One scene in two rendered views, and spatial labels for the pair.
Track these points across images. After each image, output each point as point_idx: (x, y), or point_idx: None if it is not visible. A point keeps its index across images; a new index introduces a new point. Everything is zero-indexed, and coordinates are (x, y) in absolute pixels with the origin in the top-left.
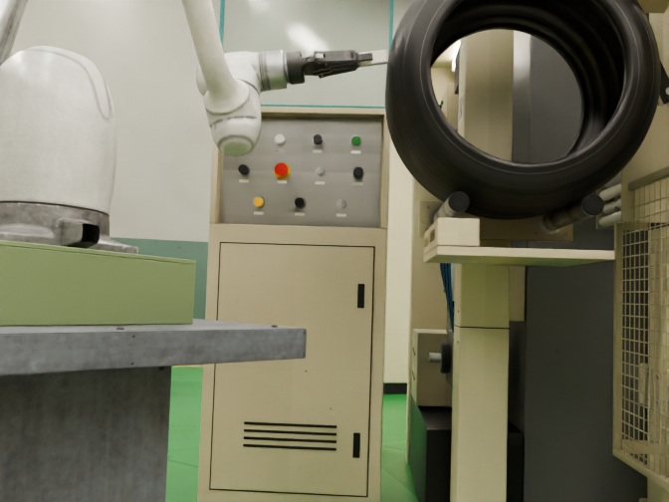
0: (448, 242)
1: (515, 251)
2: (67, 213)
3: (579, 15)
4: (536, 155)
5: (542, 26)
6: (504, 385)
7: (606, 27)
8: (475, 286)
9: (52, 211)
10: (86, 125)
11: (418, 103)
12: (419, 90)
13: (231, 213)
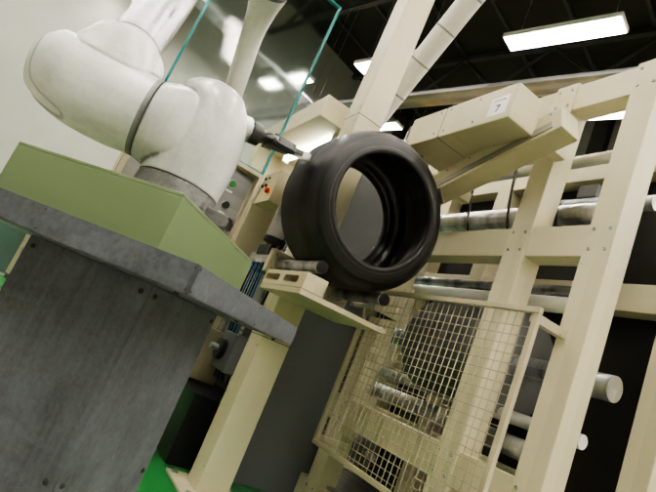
0: (307, 288)
1: (339, 308)
2: (208, 202)
3: (401, 188)
4: None
5: (381, 183)
6: (272, 382)
7: (413, 203)
8: (281, 313)
9: (203, 197)
10: (238, 151)
11: (325, 199)
12: (329, 192)
13: None
